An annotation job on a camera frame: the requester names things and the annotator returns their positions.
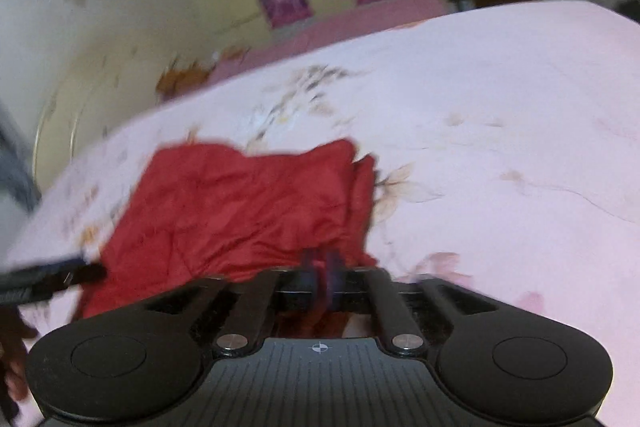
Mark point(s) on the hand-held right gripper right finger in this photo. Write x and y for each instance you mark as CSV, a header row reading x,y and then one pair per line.
x,y
390,307

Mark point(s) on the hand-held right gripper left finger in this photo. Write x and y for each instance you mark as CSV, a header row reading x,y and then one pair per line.
x,y
250,307

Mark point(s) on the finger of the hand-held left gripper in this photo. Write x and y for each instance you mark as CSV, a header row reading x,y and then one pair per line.
x,y
45,279

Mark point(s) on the red puffer jacket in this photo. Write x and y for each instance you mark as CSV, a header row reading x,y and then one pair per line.
x,y
225,217

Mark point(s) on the person's left hand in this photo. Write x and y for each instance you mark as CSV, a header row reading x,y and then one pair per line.
x,y
15,357

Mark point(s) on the pink floral bed cover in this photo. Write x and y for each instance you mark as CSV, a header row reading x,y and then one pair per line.
x,y
500,132

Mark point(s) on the cream wooden headboard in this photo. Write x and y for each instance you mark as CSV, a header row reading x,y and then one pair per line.
x,y
125,82

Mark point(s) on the orange patterned packet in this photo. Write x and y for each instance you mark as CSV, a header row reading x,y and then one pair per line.
x,y
185,79

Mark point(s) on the pink checked bed sheet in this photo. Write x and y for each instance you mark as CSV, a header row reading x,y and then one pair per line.
x,y
350,24

